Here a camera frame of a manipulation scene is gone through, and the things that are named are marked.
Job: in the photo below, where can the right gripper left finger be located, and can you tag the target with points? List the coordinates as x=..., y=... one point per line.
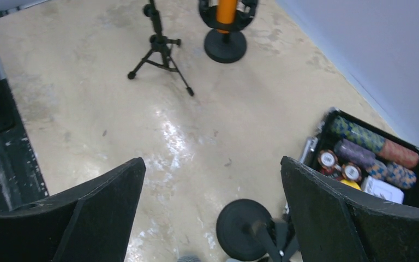
x=89, y=222

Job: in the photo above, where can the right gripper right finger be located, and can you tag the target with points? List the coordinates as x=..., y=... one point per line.
x=335, y=222

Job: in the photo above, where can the black clip stand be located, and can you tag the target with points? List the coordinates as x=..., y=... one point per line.
x=246, y=231

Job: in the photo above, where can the black silver-mesh microphone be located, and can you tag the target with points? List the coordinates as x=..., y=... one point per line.
x=189, y=258

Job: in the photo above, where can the orange microphone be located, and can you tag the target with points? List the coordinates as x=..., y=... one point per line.
x=225, y=15

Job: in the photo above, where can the yellow dealer chip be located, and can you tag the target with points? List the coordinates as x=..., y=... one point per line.
x=352, y=184

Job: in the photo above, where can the white playing card deck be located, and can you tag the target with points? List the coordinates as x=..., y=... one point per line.
x=382, y=190

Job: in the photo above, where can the black poker chip case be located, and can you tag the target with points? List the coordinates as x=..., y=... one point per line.
x=345, y=147

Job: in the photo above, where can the black tripod shock-mount stand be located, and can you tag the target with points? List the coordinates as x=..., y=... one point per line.
x=159, y=43

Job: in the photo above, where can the round-base shock-mount stand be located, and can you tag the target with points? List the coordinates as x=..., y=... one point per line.
x=225, y=42

